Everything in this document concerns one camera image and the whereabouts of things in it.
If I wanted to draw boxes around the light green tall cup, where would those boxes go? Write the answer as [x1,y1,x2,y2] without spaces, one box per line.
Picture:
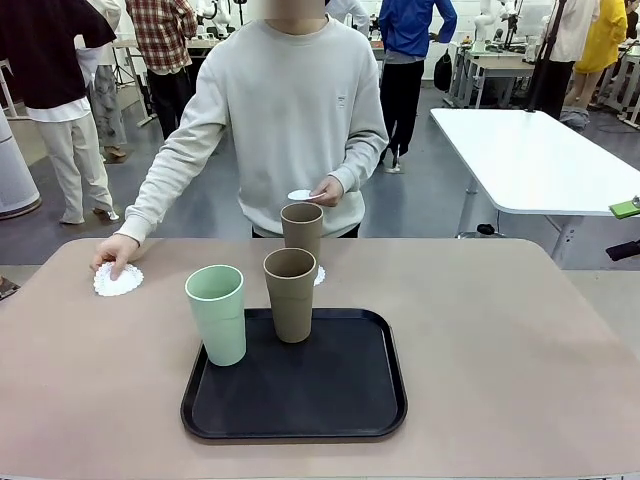
[185,264,247,368]

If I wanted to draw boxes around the person in grey sweatshirt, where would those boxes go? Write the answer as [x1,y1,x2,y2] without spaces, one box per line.
[117,0,391,240]

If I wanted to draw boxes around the grey crumpled cloth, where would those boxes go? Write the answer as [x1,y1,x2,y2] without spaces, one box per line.
[558,105,591,132]

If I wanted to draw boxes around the person's left forearm grey sleeve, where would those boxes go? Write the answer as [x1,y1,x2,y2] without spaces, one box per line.
[332,114,390,194]

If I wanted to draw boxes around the white cylindrical air purifier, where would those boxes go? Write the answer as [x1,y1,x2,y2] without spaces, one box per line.
[0,107,41,220]

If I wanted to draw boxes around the person's left hand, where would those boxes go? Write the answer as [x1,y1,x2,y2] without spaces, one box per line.
[309,172,345,207]

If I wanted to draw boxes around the black plastic serving tray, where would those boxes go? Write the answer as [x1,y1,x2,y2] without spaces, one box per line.
[180,307,409,441]

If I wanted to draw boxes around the black tripod stand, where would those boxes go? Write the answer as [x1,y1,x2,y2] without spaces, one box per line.
[524,0,569,115]

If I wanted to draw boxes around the person's right hand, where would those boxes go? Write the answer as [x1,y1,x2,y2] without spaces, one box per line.
[90,233,141,281]

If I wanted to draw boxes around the black hanging bag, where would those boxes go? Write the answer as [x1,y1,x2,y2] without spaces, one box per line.
[433,49,454,92]

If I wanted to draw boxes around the person in plaid shirt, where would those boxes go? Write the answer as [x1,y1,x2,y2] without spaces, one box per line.
[124,0,201,141]

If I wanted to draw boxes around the person in cream top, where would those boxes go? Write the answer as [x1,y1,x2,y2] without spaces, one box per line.
[527,0,601,121]

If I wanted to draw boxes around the grey frame workbench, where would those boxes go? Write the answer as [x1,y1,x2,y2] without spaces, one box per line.
[449,42,539,109]

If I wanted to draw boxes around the person in black shirt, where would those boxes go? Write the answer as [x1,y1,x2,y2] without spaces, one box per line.
[0,0,119,225]

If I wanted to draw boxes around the person in blue shirt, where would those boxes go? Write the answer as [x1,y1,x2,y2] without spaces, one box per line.
[378,0,459,174]

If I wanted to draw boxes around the brown tall cup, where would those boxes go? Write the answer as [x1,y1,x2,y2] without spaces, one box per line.
[263,248,318,344]
[279,202,325,266]

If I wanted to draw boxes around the person's right forearm grey sleeve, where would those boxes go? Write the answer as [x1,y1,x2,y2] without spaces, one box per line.
[118,134,186,246]

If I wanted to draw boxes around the wooden top desk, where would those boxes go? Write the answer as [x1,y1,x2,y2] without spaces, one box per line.
[112,37,229,126]

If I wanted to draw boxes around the person in patterned skirt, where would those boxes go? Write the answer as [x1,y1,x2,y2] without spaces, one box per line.
[74,0,129,159]

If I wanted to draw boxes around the person in yellow coat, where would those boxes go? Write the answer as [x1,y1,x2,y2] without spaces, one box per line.
[564,0,629,109]

